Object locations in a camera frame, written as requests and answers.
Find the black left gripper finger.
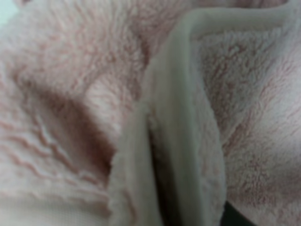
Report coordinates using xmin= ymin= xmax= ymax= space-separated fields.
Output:
xmin=220 ymin=201 xmax=255 ymax=226

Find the pink terry towel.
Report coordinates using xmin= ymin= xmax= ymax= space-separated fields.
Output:
xmin=0 ymin=0 xmax=301 ymax=226

